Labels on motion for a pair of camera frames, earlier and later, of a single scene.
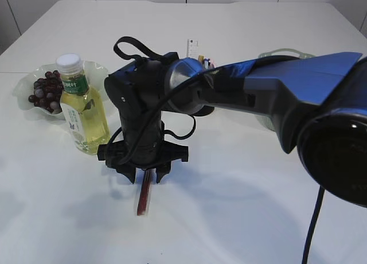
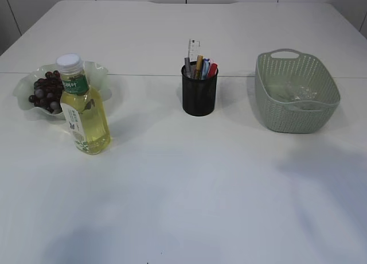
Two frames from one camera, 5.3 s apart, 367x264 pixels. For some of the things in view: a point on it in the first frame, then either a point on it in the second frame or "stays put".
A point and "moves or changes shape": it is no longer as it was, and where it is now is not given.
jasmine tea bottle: (83, 111) stays put
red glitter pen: (144, 191) moves or changes shape
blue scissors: (206, 62) stays put
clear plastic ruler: (192, 49) stays put
